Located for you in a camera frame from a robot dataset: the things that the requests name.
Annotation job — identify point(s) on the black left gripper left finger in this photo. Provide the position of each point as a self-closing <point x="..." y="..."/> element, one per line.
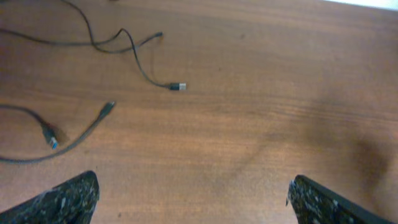
<point x="73" y="201"/>

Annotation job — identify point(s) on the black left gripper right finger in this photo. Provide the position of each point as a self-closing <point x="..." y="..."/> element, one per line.
<point x="314" y="203"/>

